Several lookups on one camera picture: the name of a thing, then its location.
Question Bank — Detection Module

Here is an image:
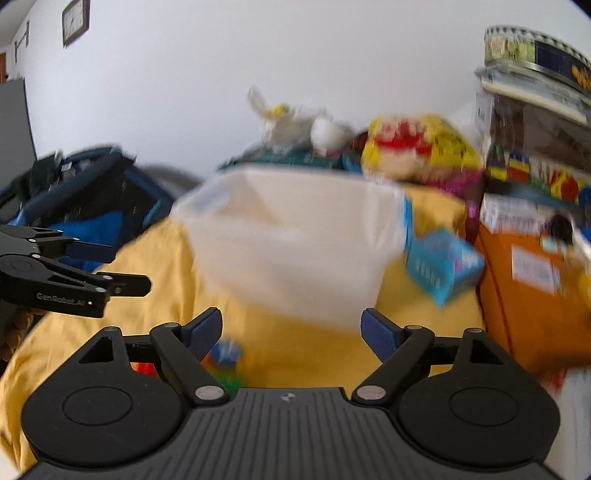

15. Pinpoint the light blue card box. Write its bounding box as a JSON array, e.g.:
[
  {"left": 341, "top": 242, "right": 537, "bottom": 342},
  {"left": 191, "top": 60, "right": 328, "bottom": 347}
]
[{"left": 406, "top": 229, "right": 485, "bottom": 307}]

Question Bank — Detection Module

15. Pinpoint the white small carton box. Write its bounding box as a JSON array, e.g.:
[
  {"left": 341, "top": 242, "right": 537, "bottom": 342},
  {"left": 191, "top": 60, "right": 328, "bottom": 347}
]
[{"left": 480, "top": 193, "right": 555, "bottom": 236}]

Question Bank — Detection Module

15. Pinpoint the wall clock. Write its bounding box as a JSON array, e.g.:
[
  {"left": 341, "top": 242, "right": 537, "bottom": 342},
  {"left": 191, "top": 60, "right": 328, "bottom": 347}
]
[{"left": 61, "top": 0, "right": 90, "bottom": 48}]

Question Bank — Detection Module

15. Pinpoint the blue hollow building block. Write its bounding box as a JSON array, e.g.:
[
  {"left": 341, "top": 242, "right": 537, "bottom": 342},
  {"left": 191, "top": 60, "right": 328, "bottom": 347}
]
[{"left": 211, "top": 339, "right": 242, "bottom": 370}]

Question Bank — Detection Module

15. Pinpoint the white ceramic bowl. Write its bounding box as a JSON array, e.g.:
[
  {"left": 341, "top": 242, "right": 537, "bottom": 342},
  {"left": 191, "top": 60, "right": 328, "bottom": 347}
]
[{"left": 311, "top": 117, "right": 355, "bottom": 154}]

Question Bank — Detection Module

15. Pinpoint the orange cardboard box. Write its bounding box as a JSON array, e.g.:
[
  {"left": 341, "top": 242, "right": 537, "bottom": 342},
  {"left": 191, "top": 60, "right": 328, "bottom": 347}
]
[{"left": 475, "top": 226, "right": 590, "bottom": 377}]

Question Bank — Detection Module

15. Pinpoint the clear plastic toy box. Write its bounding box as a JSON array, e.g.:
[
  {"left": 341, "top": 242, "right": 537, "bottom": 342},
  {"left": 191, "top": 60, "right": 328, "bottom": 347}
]
[{"left": 476, "top": 93, "right": 590, "bottom": 208}]

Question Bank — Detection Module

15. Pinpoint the red long building brick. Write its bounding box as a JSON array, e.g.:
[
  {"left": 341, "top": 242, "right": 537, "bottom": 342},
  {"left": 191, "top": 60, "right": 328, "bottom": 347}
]
[{"left": 130, "top": 362, "right": 158, "bottom": 378}]

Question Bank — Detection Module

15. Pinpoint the round cookie tin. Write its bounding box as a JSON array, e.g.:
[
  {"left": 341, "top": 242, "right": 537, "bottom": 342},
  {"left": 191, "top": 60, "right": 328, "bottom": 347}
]
[{"left": 484, "top": 25, "right": 590, "bottom": 96}]

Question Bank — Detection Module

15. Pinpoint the blue baby stroller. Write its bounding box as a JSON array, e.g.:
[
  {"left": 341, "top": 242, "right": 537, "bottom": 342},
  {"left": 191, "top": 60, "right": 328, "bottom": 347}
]
[{"left": 1, "top": 146, "right": 174, "bottom": 251}]

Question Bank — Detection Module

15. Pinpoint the yellow red snack bag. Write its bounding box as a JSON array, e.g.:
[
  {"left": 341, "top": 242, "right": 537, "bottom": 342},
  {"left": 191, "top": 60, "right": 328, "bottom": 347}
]
[{"left": 360, "top": 114, "right": 483, "bottom": 183}]

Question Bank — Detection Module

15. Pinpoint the white plastic bag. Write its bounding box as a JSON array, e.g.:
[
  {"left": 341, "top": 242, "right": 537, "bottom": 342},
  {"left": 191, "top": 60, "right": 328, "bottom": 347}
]
[{"left": 247, "top": 86, "right": 332, "bottom": 151}]

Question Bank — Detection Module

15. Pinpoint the stack of children books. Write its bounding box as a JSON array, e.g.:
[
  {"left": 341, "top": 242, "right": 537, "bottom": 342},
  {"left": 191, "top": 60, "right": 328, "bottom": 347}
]
[{"left": 475, "top": 66, "right": 590, "bottom": 126}]

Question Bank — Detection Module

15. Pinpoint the white plastic storage bin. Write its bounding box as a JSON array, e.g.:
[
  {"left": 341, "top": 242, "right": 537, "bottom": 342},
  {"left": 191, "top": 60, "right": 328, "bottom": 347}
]
[{"left": 171, "top": 166, "right": 412, "bottom": 330}]

